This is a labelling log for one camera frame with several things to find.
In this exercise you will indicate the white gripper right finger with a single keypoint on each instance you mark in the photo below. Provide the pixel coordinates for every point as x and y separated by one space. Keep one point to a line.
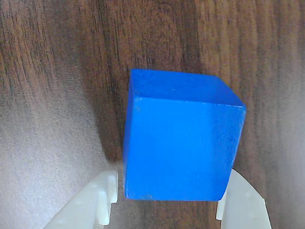
245 207

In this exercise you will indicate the blue cube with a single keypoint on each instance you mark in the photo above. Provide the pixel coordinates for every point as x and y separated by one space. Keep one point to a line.
181 143

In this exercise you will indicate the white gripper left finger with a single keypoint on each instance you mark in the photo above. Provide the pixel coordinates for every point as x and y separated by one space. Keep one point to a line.
88 205

